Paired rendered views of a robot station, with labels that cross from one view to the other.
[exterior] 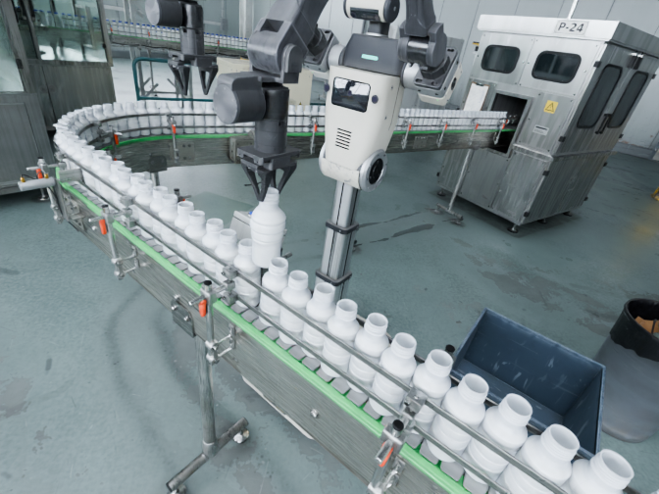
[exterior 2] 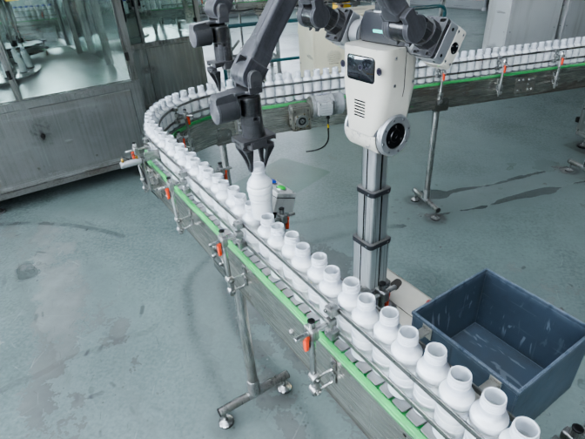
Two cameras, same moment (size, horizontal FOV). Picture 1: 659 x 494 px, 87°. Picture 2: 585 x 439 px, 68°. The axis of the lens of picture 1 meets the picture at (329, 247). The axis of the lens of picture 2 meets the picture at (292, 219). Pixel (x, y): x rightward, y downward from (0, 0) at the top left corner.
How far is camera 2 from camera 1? 0.56 m
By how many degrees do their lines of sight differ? 21
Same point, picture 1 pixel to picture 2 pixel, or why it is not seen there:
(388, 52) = not seen: hidden behind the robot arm
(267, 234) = (257, 195)
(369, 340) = (313, 271)
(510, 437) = (383, 334)
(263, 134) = (245, 127)
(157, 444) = (215, 382)
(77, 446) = (158, 373)
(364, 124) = (373, 95)
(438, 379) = (349, 297)
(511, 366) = (515, 329)
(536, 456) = (394, 346)
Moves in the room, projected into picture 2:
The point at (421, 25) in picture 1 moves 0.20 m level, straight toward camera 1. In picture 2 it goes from (391, 14) to (362, 25)
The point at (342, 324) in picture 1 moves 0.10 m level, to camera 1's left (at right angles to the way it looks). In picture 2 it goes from (299, 260) to (263, 252)
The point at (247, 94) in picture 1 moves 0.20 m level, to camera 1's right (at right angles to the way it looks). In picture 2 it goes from (226, 105) to (305, 111)
